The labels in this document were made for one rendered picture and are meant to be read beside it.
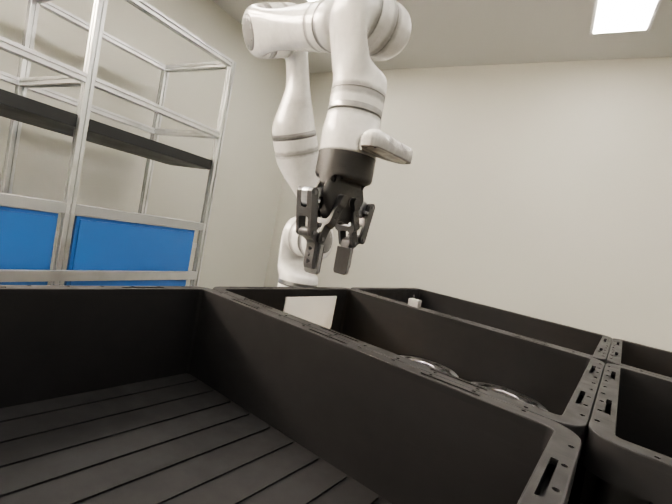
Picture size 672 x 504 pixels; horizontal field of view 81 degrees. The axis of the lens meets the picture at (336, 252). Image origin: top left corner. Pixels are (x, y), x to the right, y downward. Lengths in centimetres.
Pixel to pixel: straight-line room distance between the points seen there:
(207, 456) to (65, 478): 9
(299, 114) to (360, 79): 32
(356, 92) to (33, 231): 187
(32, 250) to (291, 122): 163
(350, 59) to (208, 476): 45
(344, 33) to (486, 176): 332
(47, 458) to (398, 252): 366
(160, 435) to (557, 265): 346
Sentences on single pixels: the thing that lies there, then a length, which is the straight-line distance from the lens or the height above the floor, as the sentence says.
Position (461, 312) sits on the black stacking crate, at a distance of 93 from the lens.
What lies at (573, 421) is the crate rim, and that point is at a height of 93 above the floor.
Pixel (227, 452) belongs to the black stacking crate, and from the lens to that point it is 37.
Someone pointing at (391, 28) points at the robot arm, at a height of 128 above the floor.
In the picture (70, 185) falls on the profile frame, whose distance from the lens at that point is 223.
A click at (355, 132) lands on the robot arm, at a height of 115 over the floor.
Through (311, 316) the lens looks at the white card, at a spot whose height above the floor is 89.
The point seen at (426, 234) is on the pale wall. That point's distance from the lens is 382.
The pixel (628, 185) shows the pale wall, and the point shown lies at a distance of 376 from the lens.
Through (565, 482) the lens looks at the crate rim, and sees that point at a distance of 23.
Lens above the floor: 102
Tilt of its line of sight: 2 degrees down
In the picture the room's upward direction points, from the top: 11 degrees clockwise
